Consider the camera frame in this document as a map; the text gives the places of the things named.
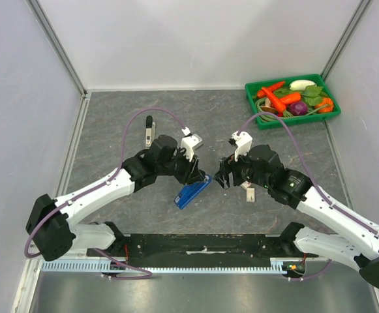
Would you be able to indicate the blue and black stapler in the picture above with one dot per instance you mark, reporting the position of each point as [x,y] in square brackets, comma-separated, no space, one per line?
[190,192]

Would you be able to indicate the brown toy mushroom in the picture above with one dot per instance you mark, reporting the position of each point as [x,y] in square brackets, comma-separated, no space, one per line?
[268,107]

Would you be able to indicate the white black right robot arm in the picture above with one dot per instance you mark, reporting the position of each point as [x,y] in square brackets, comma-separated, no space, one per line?
[356,239]

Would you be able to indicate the green toy leafy vegetable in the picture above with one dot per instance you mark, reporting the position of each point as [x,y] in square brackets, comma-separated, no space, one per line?
[313,95]

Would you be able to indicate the beige and black stapler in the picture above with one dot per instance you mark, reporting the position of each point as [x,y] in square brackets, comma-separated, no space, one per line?
[150,126]

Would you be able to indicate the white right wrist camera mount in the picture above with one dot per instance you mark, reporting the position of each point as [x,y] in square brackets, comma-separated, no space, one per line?
[242,142]

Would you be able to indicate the orange toy carrot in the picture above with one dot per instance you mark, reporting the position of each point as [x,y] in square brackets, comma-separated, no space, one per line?
[291,98]
[271,88]
[276,102]

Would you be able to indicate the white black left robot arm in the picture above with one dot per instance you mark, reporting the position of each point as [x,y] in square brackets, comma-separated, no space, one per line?
[54,223]

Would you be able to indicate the green plastic basket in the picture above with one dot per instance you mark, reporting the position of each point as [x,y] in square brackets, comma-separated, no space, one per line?
[268,121]

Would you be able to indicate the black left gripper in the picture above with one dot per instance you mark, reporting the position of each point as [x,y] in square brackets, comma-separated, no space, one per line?
[192,173]

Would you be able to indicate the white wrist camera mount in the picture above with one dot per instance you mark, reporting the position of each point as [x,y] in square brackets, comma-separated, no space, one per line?
[242,142]
[190,142]

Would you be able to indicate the white staple box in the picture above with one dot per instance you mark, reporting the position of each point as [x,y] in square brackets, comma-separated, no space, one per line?
[250,194]
[246,185]

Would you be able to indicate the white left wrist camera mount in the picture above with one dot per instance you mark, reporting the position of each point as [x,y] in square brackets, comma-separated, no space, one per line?
[190,142]

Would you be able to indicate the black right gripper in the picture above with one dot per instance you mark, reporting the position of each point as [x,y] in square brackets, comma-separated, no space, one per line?
[228,165]

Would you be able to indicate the aluminium frame rail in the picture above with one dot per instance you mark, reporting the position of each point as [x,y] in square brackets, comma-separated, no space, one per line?
[56,44]

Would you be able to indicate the small orange toy pumpkin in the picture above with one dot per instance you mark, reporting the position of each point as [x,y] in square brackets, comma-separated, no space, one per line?
[326,106]

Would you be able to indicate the purple toy onion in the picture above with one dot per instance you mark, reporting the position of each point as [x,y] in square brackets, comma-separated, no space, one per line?
[298,108]

